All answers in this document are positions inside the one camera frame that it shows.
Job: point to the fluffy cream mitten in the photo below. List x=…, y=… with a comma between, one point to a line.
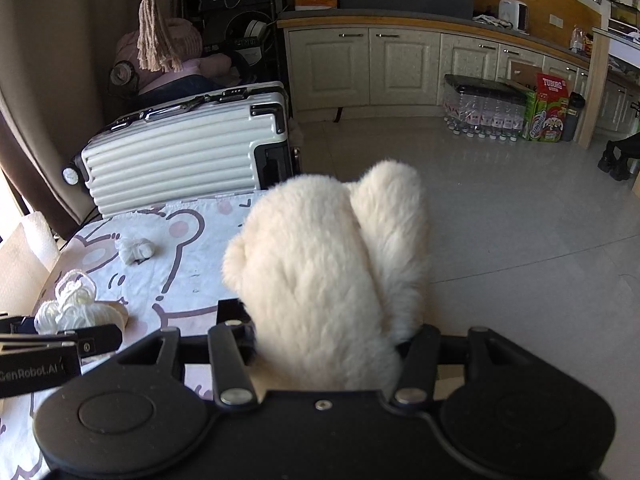
x=333, y=276

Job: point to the white ribbed suitcase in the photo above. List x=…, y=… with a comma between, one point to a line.
x=228, y=141

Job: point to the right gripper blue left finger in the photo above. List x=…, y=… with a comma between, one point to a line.
x=231, y=383

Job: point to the pink bedding bundle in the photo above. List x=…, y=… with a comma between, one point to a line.
x=140, y=68

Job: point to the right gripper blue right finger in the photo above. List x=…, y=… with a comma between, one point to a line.
x=416, y=384

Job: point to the cartoon bear bedsheet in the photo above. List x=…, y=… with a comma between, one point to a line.
x=179, y=286

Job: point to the black stand on floor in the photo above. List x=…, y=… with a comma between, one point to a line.
x=617, y=154

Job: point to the white yarn bundle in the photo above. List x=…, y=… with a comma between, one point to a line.
x=75, y=306

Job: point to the wooden table leg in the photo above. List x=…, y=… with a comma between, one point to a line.
x=598, y=74

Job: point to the white toaster appliance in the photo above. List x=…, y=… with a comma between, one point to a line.
x=515, y=13

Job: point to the brown curtain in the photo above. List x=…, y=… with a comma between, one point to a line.
x=50, y=102

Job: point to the cream kitchen cabinets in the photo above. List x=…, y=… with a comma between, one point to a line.
x=367, y=63

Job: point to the red green carton box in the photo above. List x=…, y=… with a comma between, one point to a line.
x=546, y=109

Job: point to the pink fringed tassel cloth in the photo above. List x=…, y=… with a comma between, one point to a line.
x=155, y=25

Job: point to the white cloth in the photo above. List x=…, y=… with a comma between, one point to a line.
x=134, y=250

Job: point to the pack of water bottles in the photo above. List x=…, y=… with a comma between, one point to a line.
x=483, y=108

